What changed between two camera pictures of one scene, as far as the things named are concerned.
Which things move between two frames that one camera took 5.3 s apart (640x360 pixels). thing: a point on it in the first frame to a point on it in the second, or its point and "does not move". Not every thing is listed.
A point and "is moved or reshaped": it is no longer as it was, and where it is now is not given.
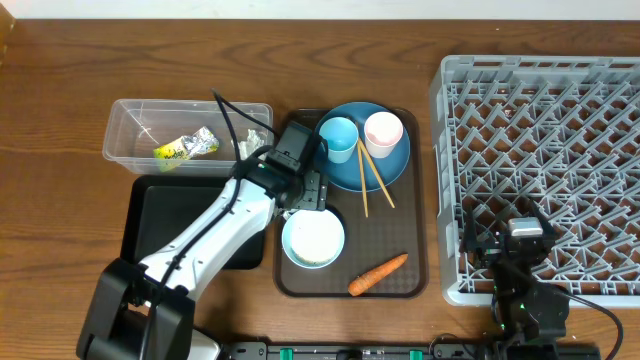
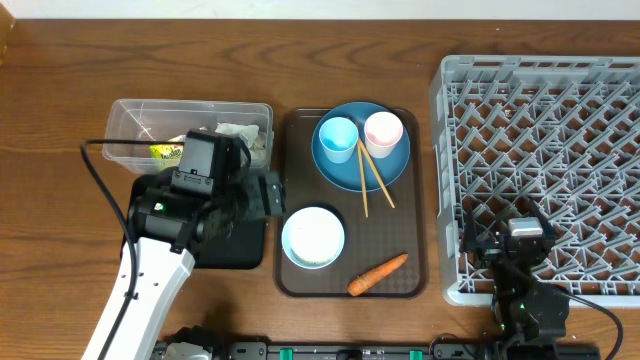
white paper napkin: x=248 y=147 is moved or reshaped
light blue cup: x=341 y=135 does not move
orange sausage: x=369 y=278 does not move
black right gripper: x=489 y=250 does not move
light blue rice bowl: x=312 y=238 does not move
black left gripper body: x=314 y=190 to x=250 y=198
